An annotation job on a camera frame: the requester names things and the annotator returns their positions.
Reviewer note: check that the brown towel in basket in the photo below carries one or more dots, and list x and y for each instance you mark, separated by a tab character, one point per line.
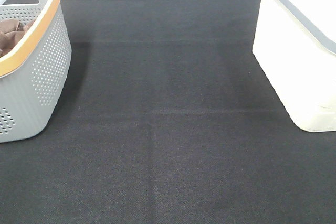
12	31

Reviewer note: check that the black table cloth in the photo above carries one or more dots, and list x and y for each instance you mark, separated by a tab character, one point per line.
167	117

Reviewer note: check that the grey perforated basket orange rim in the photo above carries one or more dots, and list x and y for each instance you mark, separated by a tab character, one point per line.
34	72

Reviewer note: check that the white basket grey rim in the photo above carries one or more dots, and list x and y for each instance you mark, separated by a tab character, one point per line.
294	44

